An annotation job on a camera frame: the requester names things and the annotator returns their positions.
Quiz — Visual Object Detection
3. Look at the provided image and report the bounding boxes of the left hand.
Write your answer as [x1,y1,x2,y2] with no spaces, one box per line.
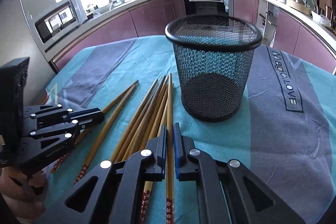
[1,166,46,223]

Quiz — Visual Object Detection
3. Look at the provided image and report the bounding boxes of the teal grey tablecloth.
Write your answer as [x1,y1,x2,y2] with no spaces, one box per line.
[47,35,335,223]

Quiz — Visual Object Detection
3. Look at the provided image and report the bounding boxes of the white microwave oven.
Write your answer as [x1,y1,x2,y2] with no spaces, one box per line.
[33,0,88,53]

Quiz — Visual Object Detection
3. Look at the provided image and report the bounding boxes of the black mesh holder cup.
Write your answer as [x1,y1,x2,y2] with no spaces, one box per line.
[165,14,262,122]

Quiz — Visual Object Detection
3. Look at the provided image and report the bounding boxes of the pink left base cabinets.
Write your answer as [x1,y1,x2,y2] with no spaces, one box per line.
[50,0,186,72]

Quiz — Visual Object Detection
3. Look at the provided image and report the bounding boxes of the pink base cabinets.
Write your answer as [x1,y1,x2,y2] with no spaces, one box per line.
[50,0,186,72]
[233,0,335,74]

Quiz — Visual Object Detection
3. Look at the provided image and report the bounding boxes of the pink right base cabinets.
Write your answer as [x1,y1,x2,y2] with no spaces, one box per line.
[233,0,335,74]

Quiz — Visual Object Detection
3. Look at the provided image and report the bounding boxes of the black built-in oven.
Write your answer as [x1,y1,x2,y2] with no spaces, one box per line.
[184,0,234,16]

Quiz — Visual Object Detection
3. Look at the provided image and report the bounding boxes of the round bamboo steamer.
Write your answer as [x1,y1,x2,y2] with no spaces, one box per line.
[286,0,311,16]

